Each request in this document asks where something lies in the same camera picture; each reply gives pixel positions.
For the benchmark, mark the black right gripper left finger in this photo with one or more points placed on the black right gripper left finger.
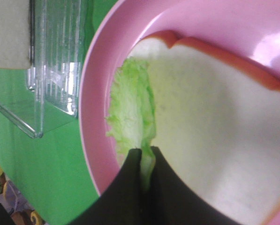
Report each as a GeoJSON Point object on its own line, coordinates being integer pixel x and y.
{"type": "Point", "coordinates": [120, 203]}

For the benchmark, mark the pink round plate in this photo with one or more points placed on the pink round plate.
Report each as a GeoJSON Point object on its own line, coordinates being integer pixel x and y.
{"type": "Point", "coordinates": [238, 25]}

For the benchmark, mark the green tablecloth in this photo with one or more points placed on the green tablecloth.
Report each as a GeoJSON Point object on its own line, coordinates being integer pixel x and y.
{"type": "Point", "coordinates": [51, 171]}

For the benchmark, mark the bread slice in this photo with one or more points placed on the bread slice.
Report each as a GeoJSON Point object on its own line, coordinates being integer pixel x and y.
{"type": "Point", "coordinates": [15, 34]}
{"type": "Point", "coordinates": [218, 123]}

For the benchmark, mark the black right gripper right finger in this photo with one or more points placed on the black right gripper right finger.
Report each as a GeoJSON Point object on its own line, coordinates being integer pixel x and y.
{"type": "Point", "coordinates": [173, 203]}

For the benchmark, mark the green lettuce leaf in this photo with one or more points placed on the green lettuce leaf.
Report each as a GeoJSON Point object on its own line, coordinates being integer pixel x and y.
{"type": "Point", "coordinates": [131, 115]}

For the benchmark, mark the clear left plastic tray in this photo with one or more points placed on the clear left plastic tray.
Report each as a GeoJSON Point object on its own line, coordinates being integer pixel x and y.
{"type": "Point", "coordinates": [45, 96]}

